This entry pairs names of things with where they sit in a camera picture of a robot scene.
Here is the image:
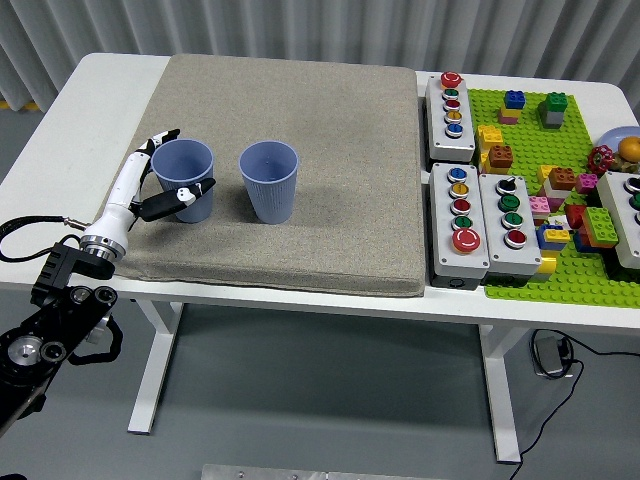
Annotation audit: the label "black power cable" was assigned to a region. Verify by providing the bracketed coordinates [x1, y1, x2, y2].
[509, 328, 640, 480]

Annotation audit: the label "grey selector switch control box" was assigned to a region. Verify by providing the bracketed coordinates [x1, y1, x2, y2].
[478, 172, 544, 287]

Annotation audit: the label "brown toy brick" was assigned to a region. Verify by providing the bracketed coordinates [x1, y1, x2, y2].
[487, 144, 515, 169]

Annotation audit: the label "grey toy brick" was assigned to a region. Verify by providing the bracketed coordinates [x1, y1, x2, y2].
[537, 102, 566, 130]

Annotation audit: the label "orange-brown toy brick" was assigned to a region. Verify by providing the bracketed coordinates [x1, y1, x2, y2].
[548, 167, 576, 191]

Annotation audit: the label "grey-brown fabric mat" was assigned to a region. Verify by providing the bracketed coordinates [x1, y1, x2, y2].
[110, 53, 427, 299]

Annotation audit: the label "large lime green toy brick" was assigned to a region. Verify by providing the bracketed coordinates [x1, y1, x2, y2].
[582, 206, 620, 245]

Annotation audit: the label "white table leg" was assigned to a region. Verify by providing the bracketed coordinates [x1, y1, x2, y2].
[127, 299, 184, 435]
[477, 323, 521, 464]

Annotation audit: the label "grey power adapter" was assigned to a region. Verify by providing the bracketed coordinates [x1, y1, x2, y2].
[533, 335, 566, 376]

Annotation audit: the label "grey pleated curtain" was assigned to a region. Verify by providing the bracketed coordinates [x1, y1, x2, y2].
[0, 0, 640, 117]

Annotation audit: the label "grey five-button control box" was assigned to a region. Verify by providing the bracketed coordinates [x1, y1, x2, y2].
[423, 72, 477, 164]
[428, 162, 491, 290]

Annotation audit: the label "red toy brick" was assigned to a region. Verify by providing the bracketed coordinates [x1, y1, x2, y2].
[564, 204, 589, 230]

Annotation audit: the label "brown toy food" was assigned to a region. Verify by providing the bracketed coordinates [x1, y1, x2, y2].
[612, 152, 640, 174]

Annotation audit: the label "blue ribbed plastic cup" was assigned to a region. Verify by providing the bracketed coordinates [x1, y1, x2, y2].
[237, 140, 300, 225]
[150, 138, 216, 224]

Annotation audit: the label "orange toy brick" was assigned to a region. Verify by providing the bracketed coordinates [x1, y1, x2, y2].
[579, 224, 620, 250]

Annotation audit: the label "green studded baseplate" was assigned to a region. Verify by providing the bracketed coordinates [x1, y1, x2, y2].
[464, 87, 640, 309]

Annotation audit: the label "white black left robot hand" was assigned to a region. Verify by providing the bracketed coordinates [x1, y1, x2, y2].
[81, 128, 218, 251]

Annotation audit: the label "light blue plate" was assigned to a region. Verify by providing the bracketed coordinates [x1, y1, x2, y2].
[598, 126, 640, 157]

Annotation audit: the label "red valve wheel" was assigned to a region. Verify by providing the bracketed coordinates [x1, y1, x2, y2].
[587, 144, 615, 175]

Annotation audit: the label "grey control box black buttons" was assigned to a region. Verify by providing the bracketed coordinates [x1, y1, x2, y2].
[595, 171, 640, 271]

